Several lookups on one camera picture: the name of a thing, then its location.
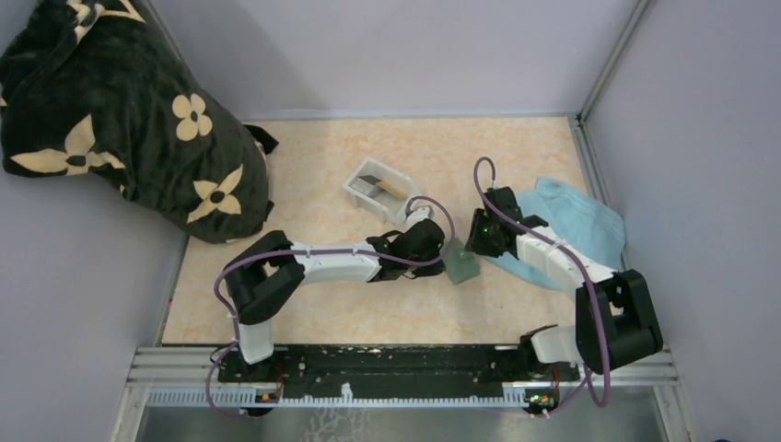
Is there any translucent white plastic bin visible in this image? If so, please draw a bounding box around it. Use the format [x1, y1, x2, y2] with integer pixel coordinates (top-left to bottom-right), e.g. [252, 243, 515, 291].
[343, 157, 425, 226]

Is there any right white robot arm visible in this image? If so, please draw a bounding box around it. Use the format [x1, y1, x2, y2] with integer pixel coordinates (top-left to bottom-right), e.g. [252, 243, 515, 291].
[466, 187, 663, 379]

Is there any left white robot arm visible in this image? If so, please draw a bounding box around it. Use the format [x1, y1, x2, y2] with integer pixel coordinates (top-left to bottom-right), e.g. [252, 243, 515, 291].
[215, 218, 446, 381]

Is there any gold card in bin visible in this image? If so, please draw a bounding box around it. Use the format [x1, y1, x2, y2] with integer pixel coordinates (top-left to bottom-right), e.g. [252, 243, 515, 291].
[378, 180, 408, 200]

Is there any light blue towel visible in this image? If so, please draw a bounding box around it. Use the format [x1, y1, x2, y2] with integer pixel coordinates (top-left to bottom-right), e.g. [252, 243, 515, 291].
[516, 177, 626, 269]

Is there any black floral blanket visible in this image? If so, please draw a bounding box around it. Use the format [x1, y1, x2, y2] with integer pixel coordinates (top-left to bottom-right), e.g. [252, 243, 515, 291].
[1, 1, 277, 243]

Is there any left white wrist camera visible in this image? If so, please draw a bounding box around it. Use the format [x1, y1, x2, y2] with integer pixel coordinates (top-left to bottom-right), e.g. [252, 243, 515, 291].
[402, 205, 434, 229]

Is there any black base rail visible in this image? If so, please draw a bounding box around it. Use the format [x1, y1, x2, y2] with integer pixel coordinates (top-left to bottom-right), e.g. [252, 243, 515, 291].
[217, 344, 580, 400]

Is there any aluminium frame rail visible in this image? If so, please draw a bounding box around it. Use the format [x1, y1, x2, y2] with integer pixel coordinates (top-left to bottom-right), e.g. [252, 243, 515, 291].
[126, 344, 680, 413]

